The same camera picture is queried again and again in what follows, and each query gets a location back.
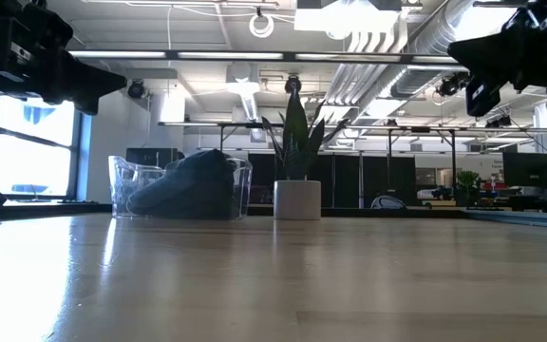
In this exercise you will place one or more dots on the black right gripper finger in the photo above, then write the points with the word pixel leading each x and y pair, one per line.
pixel 482 97
pixel 487 52

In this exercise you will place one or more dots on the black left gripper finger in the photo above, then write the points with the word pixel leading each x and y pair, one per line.
pixel 86 103
pixel 95 81

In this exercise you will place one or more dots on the dark navy cap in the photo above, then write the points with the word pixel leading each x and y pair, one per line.
pixel 145 204

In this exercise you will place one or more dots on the blue denim jeans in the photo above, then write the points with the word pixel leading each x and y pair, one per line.
pixel 202 180

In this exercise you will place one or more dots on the black ceiling spotlight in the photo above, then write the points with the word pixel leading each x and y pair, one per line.
pixel 293 84
pixel 136 89
pixel 499 122
pixel 449 85

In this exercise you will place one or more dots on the overhead light bar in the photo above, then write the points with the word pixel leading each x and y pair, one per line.
pixel 117 54

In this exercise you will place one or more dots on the large window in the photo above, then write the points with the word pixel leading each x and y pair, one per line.
pixel 31 142

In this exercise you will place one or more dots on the black monitor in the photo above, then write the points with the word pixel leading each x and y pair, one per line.
pixel 150 157
pixel 530 168

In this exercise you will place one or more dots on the small green office plant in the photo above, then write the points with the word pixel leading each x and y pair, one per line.
pixel 468 179

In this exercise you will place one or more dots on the clear plastic bin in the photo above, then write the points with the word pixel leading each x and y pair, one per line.
pixel 121 180

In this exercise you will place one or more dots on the black partition screen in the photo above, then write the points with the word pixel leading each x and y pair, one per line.
pixel 349 180

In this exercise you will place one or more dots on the snake plant in white pot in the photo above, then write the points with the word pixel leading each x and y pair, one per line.
pixel 297 199

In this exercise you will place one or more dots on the silver ventilation duct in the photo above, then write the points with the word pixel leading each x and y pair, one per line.
pixel 425 43

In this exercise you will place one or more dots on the black arched bracket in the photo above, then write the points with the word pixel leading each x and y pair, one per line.
pixel 387 202

